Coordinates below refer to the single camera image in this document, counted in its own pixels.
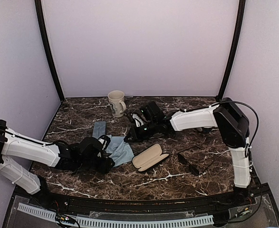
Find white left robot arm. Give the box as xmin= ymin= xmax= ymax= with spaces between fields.
xmin=0 ymin=120 xmax=115 ymax=207

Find right black frame post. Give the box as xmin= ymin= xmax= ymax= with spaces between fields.
xmin=216 ymin=0 xmax=246 ymax=101

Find white and green bowl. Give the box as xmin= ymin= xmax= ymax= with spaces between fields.
xmin=196 ymin=127 xmax=212 ymax=133

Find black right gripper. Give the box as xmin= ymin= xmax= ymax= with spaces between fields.
xmin=124 ymin=119 xmax=158 ymax=142

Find cream ceramic mug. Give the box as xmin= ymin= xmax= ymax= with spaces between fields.
xmin=107 ymin=90 xmax=126 ymax=118

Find light blue cleaning cloth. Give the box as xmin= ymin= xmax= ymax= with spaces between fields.
xmin=106 ymin=135 xmax=126 ymax=154
xmin=110 ymin=147 xmax=134 ymax=167

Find brown tortoiseshell sunglasses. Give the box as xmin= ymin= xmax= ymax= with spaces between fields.
xmin=163 ymin=129 xmax=176 ymax=138

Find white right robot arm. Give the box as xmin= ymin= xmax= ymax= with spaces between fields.
xmin=124 ymin=97 xmax=254 ymax=206

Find black hard glasses case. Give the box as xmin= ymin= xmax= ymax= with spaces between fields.
xmin=132 ymin=143 xmax=170 ymax=172

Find black frame sunglasses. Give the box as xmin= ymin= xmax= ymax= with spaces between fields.
xmin=177 ymin=145 xmax=218 ymax=176

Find white slotted cable duct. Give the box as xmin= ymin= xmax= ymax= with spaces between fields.
xmin=17 ymin=202 xmax=214 ymax=228

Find blue textured glasses case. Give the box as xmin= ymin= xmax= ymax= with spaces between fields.
xmin=92 ymin=121 xmax=106 ymax=139

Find black frame post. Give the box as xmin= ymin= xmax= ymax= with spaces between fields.
xmin=216 ymin=0 xmax=246 ymax=101
xmin=34 ymin=0 xmax=65 ymax=103

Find left black frame post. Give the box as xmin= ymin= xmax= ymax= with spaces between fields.
xmin=34 ymin=0 xmax=65 ymax=103

